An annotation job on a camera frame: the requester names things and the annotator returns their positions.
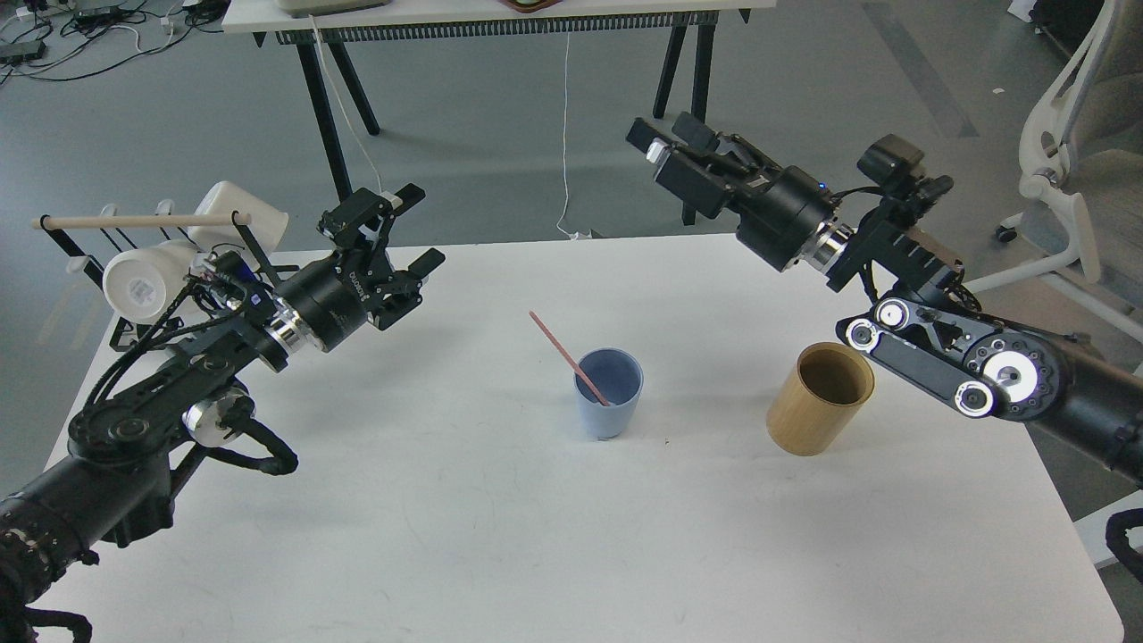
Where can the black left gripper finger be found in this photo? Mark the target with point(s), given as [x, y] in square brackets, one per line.
[359, 227]
[392, 294]

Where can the wooden dowel rod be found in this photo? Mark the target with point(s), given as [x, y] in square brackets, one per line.
[48, 222]

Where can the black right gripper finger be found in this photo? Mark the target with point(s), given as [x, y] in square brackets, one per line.
[701, 191]
[725, 154]

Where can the bamboo cylinder holder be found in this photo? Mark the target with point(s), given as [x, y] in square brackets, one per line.
[823, 392]

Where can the white square cup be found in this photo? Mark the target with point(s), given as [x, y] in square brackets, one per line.
[267, 223]

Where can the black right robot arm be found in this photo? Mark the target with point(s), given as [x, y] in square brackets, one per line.
[924, 324]

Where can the black wire cup rack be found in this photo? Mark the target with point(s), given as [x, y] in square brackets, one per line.
[143, 285]

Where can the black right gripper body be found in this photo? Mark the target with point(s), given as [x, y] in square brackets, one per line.
[782, 209]

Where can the blue plastic cup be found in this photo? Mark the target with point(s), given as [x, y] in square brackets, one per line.
[621, 378]

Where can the pink chopstick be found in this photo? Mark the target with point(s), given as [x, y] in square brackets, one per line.
[562, 351]

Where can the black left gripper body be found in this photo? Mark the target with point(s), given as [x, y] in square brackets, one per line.
[333, 297]

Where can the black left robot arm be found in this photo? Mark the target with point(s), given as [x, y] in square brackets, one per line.
[174, 399]

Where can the white background table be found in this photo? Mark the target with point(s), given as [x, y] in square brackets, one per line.
[317, 28]

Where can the white mug lying sideways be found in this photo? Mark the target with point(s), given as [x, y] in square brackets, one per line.
[141, 283]

